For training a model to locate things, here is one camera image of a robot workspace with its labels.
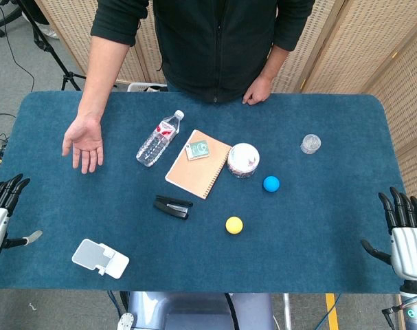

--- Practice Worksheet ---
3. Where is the person's closed resting hand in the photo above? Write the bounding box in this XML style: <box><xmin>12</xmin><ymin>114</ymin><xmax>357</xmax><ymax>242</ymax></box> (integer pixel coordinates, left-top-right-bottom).
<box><xmin>242</xmin><ymin>76</ymin><xmax>273</xmax><ymax>106</ymax></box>

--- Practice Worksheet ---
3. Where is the person's open palm hand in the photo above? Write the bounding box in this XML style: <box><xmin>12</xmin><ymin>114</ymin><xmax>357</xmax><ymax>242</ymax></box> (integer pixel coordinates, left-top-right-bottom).
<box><xmin>61</xmin><ymin>115</ymin><xmax>104</xmax><ymax>175</ymax></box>

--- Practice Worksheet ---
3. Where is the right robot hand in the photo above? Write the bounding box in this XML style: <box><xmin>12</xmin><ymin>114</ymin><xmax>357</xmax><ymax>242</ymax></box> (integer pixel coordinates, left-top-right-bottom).
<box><xmin>360</xmin><ymin>186</ymin><xmax>417</xmax><ymax>280</ymax></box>

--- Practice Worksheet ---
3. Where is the person's bare forearm short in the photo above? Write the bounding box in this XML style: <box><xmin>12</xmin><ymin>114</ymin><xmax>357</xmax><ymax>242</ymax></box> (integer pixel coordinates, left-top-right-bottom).
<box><xmin>259</xmin><ymin>43</ymin><xmax>289</xmax><ymax>84</ymax></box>

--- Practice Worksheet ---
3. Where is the person's bare forearm long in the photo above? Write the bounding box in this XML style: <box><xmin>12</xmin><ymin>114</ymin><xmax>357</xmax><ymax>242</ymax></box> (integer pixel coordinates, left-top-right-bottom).
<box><xmin>77</xmin><ymin>34</ymin><xmax>132</xmax><ymax>122</ymax></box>

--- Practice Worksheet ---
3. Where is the grey robot base body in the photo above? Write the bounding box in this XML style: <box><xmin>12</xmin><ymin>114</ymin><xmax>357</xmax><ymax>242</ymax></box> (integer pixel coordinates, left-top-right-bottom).
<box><xmin>117</xmin><ymin>291</ymin><xmax>276</xmax><ymax>330</ymax></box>

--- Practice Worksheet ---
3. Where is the round white patterned tin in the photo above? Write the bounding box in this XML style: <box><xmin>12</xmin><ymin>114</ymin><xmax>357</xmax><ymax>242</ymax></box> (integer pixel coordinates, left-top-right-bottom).
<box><xmin>227</xmin><ymin>142</ymin><xmax>260</xmax><ymax>179</ymax></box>

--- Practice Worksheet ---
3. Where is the blue ball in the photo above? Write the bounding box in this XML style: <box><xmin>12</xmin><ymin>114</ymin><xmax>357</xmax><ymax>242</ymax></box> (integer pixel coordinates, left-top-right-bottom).
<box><xmin>262</xmin><ymin>175</ymin><xmax>281</xmax><ymax>193</ymax></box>

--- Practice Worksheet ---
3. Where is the yellow ball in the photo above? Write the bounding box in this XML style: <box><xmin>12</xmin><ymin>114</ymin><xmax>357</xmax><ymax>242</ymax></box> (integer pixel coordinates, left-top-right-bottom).
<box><xmin>225</xmin><ymin>216</ymin><xmax>244</xmax><ymax>235</ymax></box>

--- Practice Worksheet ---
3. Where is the person's dark jacket torso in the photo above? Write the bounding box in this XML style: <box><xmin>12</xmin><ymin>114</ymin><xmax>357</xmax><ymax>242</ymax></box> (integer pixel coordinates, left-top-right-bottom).
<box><xmin>90</xmin><ymin>0</ymin><xmax>315</xmax><ymax>104</ymax></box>

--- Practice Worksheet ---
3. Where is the small clear plastic cup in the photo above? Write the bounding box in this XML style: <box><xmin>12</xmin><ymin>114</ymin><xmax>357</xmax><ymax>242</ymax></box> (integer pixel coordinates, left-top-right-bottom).
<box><xmin>300</xmin><ymin>133</ymin><xmax>322</xmax><ymax>155</ymax></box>

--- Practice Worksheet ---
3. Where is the clear plastic water bottle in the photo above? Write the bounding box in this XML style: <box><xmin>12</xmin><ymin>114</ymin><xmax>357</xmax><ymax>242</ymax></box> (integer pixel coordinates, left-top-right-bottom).
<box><xmin>135</xmin><ymin>109</ymin><xmax>185</xmax><ymax>168</ymax></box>

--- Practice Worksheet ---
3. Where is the small green card packet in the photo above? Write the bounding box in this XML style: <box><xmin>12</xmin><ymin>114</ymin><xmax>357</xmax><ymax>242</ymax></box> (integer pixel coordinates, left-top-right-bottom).
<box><xmin>184</xmin><ymin>139</ymin><xmax>212</xmax><ymax>162</ymax></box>

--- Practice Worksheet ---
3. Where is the white plastic box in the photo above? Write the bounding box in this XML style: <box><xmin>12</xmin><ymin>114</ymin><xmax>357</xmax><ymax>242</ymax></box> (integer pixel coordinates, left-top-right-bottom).
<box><xmin>126</xmin><ymin>82</ymin><xmax>168</xmax><ymax>93</ymax></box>

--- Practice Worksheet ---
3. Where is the orange spiral notebook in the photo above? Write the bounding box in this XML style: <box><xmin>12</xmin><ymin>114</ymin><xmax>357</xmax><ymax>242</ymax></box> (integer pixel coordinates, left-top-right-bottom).
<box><xmin>164</xmin><ymin>129</ymin><xmax>233</xmax><ymax>201</ymax></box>

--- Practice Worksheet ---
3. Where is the black tripod stand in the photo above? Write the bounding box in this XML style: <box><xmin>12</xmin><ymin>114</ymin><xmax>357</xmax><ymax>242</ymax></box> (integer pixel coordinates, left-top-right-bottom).
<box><xmin>14</xmin><ymin>0</ymin><xmax>87</xmax><ymax>92</ymax></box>

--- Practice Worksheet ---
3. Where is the black stapler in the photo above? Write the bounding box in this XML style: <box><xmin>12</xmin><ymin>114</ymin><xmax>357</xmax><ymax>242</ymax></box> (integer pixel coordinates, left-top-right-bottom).
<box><xmin>153</xmin><ymin>195</ymin><xmax>194</xmax><ymax>221</ymax></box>

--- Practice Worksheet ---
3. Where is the white phone stand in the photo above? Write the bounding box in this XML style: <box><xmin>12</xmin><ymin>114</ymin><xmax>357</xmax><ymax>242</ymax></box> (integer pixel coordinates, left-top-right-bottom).
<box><xmin>71</xmin><ymin>238</ymin><xmax>131</xmax><ymax>280</ymax></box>

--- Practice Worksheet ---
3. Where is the blue table cloth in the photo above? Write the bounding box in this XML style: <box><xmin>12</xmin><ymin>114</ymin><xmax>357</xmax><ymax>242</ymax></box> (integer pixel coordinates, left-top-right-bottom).
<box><xmin>0</xmin><ymin>90</ymin><xmax>407</xmax><ymax>295</ymax></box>

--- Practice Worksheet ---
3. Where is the black office chair base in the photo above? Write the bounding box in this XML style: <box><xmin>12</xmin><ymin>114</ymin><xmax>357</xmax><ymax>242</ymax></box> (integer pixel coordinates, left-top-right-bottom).
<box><xmin>0</xmin><ymin>6</ymin><xmax>23</xmax><ymax>38</ymax></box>

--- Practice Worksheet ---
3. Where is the black floor cable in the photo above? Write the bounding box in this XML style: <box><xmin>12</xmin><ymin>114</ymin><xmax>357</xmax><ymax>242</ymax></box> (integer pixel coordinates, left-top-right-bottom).
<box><xmin>0</xmin><ymin>0</ymin><xmax>36</xmax><ymax>93</ymax></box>

